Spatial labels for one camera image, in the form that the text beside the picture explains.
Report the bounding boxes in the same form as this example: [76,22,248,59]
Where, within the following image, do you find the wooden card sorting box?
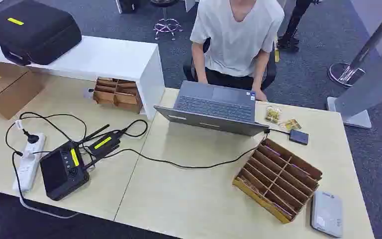
[232,137,323,225]

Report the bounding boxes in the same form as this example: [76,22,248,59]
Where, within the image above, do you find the grey laptop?
[154,80,270,137]

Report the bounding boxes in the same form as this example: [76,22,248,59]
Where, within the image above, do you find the small wooden divider box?
[93,77,143,114]

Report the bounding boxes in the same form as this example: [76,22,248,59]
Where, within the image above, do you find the black transmitter with yellow label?
[79,124,123,169]

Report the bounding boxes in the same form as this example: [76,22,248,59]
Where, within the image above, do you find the person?
[190,0,285,102]

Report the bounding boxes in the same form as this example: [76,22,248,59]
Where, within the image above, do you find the black office chair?
[183,37,278,90]

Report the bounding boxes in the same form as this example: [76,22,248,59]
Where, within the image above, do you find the chrome stool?
[150,0,184,41]

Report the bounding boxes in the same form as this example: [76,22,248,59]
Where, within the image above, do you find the white desk shelf riser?
[0,24,166,121]

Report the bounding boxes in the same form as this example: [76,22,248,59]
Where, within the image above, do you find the black external drive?
[289,129,309,146]

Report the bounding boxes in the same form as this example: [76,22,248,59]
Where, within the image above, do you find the black legs and feet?
[277,0,313,53]

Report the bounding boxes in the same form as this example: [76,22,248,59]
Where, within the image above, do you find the black handheld controller with screen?
[39,141,90,202]

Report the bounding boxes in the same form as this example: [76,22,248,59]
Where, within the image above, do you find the chrome pole with round base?
[327,0,382,88]

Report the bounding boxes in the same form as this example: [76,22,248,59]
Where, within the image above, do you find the black power plug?
[23,129,40,144]

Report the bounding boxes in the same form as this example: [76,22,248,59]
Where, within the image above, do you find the grey flat device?
[310,190,344,239]

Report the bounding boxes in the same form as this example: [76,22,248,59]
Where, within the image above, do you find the white power strip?
[12,132,47,193]

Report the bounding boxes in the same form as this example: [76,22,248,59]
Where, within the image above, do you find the grey stand with white base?
[326,29,382,129]

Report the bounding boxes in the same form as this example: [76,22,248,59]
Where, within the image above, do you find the black carrying case yellow label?
[0,0,82,66]

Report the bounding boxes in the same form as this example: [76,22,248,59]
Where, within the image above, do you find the brown cardboard box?
[0,62,45,120]

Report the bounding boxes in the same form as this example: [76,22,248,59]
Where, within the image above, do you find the long black cable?
[110,131,270,170]

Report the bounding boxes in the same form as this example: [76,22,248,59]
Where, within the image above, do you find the short black drive cable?
[264,127,290,135]

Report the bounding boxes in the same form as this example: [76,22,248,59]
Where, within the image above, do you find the looping black power cable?
[5,112,88,192]

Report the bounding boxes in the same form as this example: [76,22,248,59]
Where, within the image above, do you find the white power strip cable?
[19,189,80,220]

